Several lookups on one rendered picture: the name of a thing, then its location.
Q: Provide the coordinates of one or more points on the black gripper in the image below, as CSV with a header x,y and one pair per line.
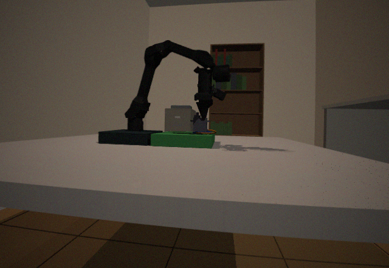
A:
x,y
204,97

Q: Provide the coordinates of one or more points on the green flat board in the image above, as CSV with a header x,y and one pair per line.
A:
x,y
185,139

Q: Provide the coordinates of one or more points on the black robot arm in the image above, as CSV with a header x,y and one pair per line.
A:
x,y
153,56

